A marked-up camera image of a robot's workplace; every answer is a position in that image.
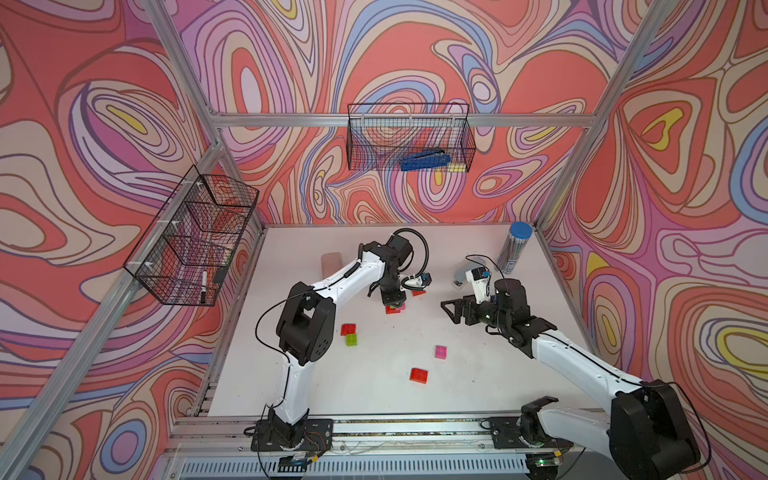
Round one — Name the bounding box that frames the red lego brick front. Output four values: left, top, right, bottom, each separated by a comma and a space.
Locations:
409, 368, 429, 384

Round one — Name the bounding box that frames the blue object in basket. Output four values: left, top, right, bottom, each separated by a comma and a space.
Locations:
400, 149, 451, 172

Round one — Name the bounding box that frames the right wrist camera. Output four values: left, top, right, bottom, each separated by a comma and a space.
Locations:
465, 265, 491, 304

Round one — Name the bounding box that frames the black wire basket wall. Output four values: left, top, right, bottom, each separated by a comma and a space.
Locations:
346, 100, 476, 173
123, 166, 259, 307

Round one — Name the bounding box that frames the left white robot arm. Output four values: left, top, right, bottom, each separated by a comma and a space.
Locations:
251, 227, 423, 453

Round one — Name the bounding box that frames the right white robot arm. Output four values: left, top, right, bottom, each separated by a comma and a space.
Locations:
440, 279, 701, 479

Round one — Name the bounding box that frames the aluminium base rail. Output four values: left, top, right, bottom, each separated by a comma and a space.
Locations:
149, 410, 673, 480

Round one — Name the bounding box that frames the black marker in basket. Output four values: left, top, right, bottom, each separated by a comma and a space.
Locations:
199, 270, 208, 305

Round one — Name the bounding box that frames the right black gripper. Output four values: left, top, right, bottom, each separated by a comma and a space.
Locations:
441, 293, 509, 329

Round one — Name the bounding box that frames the pink plastic case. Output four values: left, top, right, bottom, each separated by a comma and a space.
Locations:
321, 252, 344, 279

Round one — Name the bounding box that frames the grey small case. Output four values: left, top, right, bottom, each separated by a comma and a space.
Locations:
453, 266, 470, 288

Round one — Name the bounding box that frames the blue capped clear cylinder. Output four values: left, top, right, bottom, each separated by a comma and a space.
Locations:
496, 222, 534, 276

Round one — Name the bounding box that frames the black wire basket back wall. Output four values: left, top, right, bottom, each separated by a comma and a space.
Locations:
346, 100, 476, 173

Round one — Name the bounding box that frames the black wire basket left wall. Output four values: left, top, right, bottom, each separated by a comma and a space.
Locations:
123, 166, 259, 307

